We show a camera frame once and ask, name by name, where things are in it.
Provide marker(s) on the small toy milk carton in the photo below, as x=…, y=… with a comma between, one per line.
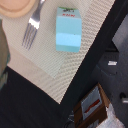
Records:
x=68, y=29

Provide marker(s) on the beige woven placemat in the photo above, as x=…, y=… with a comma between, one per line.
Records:
x=49, y=69

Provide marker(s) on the brown cardboard box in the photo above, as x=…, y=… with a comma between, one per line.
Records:
x=91, y=110

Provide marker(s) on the round wooden plate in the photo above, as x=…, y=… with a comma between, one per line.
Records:
x=15, y=8

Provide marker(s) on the toy fork wooden handle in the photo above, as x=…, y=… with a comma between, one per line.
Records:
x=32, y=26

